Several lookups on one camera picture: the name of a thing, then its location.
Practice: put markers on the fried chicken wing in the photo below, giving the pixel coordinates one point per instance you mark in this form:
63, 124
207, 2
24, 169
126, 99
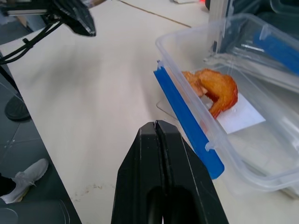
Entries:
222, 91

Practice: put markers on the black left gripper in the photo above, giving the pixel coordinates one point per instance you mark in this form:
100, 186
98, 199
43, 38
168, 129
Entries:
25, 10

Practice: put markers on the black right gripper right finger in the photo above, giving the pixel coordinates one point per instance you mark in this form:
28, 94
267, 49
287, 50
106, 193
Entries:
187, 177

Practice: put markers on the black trouser leg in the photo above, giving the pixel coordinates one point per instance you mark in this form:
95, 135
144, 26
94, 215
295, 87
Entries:
5, 185

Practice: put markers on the black round stand base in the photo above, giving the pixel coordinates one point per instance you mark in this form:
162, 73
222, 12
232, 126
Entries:
16, 109

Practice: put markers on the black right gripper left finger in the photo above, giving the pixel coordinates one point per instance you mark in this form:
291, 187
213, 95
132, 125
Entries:
137, 177

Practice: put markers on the white paper sheet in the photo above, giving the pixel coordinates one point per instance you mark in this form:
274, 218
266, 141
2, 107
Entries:
243, 115

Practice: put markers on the clear food container blue clips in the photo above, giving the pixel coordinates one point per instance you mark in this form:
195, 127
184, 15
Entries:
233, 130

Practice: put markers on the clear plastic sheet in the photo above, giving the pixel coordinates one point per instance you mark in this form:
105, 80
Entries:
167, 108

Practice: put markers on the grey sneaker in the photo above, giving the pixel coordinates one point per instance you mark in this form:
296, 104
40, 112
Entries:
25, 180

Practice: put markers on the red object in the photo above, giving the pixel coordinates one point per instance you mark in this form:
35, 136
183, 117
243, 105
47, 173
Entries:
205, 4

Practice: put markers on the dark grey rounded housing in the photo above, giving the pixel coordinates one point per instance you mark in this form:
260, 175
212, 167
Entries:
32, 212

